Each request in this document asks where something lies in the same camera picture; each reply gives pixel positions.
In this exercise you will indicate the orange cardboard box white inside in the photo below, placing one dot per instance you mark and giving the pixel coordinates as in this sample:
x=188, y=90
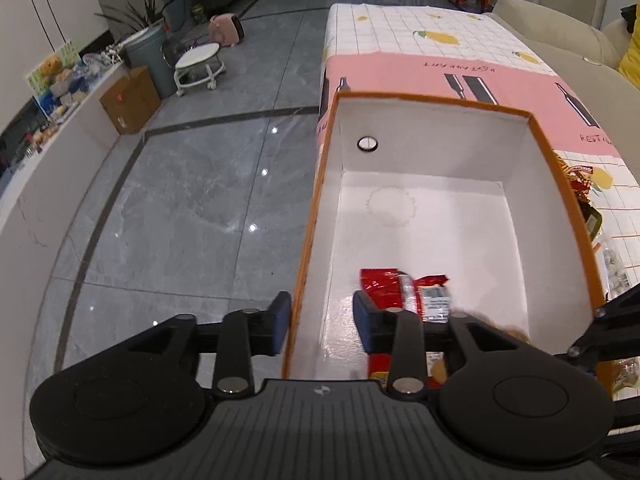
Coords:
x=425, y=230

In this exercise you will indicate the yellow-green snack packet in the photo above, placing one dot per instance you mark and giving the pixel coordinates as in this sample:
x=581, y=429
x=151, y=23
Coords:
x=625, y=377

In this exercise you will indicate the white low cabinet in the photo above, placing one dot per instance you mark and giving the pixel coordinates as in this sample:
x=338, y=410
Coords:
x=45, y=200

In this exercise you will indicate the beige sofa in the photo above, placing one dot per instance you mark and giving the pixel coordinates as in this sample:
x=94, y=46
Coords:
x=550, y=25

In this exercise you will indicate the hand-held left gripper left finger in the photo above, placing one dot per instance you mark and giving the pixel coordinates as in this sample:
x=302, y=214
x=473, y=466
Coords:
x=282, y=322

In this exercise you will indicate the brown cardboard box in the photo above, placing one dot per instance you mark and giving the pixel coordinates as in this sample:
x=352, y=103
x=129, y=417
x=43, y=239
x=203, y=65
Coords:
x=130, y=100

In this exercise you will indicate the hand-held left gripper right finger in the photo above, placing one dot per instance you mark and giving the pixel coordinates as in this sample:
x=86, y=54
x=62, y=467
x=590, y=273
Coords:
x=362, y=317

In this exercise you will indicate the lemon print pink tablecloth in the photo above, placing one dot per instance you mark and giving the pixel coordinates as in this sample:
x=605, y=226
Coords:
x=400, y=35

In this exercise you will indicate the dark cloth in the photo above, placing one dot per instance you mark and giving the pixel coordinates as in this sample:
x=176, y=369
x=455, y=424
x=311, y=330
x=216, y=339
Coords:
x=631, y=17

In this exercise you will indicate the yellow cushion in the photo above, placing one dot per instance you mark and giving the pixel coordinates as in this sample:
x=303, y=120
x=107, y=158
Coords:
x=631, y=62

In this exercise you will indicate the pink small appliance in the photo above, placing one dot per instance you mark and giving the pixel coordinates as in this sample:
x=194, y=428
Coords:
x=225, y=29

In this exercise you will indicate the white round wheeled stool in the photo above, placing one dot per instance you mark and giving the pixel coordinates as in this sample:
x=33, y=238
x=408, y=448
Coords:
x=197, y=60

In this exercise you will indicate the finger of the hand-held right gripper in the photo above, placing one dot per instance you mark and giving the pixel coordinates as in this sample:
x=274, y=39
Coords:
x=612, y=327

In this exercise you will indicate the grey trash bin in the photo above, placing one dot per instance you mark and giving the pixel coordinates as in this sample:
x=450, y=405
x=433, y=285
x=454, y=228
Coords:
x=150, y=57

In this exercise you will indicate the potted plant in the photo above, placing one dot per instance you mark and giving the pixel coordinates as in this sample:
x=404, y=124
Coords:
x=140, y=10

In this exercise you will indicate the clear snack packet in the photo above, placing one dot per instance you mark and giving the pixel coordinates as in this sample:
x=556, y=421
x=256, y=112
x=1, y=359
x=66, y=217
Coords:
x=615, y=270

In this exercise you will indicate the red snack packet white label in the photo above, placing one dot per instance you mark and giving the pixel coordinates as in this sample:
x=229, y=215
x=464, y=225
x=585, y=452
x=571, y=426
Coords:
x=382, y=287

